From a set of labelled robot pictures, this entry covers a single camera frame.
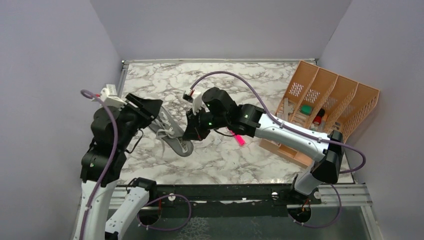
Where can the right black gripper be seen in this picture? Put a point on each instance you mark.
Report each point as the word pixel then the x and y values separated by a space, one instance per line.
pixel 194 130

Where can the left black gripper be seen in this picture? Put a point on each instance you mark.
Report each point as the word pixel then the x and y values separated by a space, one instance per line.
pixel 147 108

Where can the grey canvas sneaker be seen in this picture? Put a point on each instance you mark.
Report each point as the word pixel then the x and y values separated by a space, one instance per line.
pixel 167 130

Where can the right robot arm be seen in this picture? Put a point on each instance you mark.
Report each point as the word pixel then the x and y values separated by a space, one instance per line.
pixel 215 109

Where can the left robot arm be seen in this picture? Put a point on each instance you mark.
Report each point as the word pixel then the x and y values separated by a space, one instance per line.
pixel 113 127

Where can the pink plastic bar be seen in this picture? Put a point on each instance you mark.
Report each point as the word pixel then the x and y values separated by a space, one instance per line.
pixel 239 139

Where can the green cap item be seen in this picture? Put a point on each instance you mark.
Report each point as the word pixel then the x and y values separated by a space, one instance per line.
pixel 306 110

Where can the red cap bottle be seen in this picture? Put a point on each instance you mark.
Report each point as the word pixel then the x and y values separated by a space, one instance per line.
pixel 319 117

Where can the orange plastic organizer tray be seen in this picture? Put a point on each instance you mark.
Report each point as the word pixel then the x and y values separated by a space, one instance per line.
pixel 346 102

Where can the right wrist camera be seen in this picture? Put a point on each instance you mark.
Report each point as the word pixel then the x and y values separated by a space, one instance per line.
pixel 195 98

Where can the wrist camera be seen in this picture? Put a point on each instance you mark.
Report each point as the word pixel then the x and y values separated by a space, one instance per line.
pixel 195 98
pixel 109 96

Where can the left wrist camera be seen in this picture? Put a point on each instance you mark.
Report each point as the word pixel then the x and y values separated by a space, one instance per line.
pixel 109 96

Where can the grey metal bracket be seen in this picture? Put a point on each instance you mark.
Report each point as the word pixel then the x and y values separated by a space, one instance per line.
pixel 285 109

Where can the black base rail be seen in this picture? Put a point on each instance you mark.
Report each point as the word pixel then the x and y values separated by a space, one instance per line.
pixel 223 201

